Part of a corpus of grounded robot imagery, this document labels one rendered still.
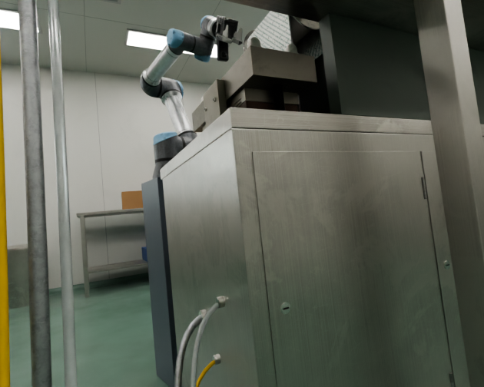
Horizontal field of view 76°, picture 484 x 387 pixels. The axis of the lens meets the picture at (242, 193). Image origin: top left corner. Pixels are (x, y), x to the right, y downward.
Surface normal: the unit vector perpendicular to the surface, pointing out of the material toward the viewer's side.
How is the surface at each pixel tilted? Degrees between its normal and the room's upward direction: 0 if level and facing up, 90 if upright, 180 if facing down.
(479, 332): 90
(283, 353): 90
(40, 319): 88
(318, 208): 90
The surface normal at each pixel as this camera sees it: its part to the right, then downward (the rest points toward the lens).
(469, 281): -0.90, 0.06
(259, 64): 0.43, -0.11
